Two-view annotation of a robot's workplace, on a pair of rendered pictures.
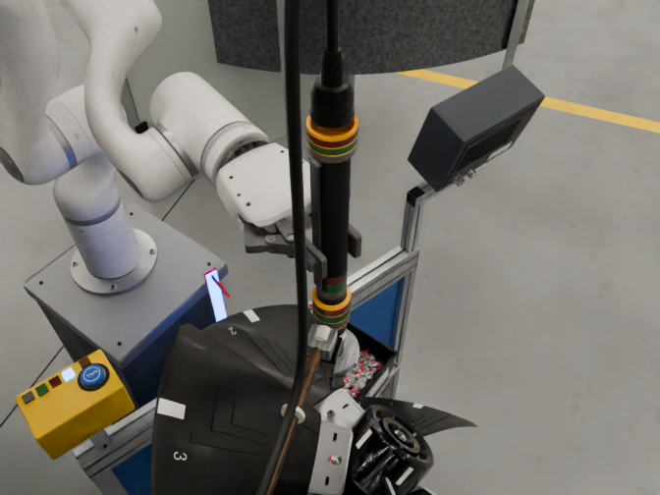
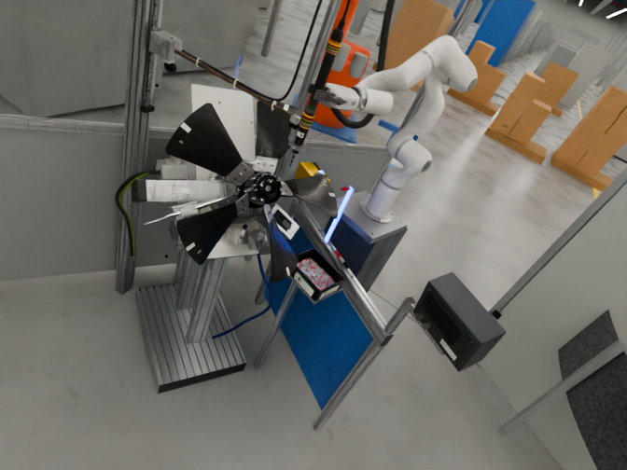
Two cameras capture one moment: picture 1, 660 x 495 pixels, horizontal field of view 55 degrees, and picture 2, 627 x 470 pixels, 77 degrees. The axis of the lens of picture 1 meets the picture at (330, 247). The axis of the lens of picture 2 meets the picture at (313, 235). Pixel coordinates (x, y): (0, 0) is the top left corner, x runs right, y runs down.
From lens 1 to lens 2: 1.41 m
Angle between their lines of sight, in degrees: 60
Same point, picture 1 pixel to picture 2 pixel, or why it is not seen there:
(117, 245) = (376, 197)
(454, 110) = (452, 282)
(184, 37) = (560, 316)
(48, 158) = (394, 143)
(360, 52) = (600, 432)
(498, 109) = (459, 307)
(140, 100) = (511, 306)
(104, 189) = (392, 174)
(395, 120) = not seen: outside the picture
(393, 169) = not seen: outside the picture
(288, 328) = (324, 200)
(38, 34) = (425, 110)
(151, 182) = not seen: hidden behind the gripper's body
